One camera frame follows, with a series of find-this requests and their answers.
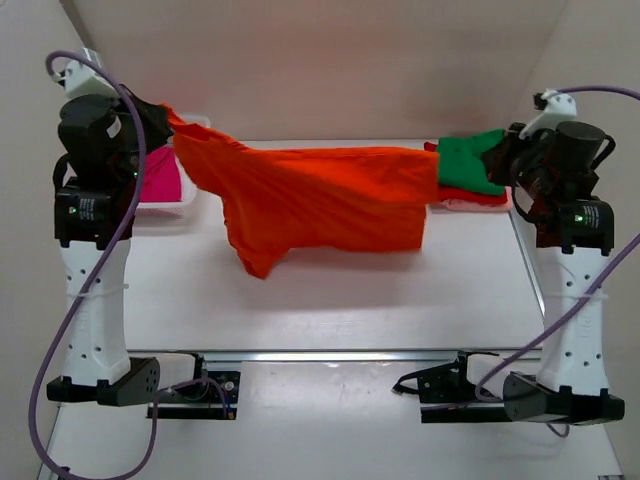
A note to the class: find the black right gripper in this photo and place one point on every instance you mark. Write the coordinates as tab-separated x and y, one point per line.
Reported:
495	159

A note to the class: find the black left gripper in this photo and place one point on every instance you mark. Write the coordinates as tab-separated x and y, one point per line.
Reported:
162	123

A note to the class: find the orange t-shirt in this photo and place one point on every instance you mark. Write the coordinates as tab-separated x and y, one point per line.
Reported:
356	199

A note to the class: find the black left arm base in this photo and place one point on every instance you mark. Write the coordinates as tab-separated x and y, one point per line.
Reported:
188	387

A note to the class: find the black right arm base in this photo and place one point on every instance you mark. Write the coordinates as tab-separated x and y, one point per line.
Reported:
446	395

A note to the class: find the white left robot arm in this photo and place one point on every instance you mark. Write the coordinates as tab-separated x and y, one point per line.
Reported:
94	232

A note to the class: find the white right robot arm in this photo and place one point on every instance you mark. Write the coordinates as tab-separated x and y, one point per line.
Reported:
574	235

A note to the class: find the green folded t-shirt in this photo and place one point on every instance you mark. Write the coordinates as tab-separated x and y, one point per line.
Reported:
460	163

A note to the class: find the magenta t-shirt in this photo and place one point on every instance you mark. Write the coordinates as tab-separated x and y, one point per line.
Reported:
162	181

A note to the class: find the red folded t-shirt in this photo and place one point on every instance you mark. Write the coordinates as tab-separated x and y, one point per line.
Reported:
462	176

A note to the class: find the pink folded t-shirt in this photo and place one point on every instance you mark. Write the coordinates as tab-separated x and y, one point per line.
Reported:
470	205

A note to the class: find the white plastic basket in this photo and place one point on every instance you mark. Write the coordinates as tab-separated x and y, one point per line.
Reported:
179	209

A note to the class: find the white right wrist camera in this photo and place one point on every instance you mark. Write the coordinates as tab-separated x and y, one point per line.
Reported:
554	108

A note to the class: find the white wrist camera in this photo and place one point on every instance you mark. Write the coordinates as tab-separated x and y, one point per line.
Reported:
78	80
554	108

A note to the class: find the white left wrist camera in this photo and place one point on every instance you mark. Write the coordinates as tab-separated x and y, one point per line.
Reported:
78	80

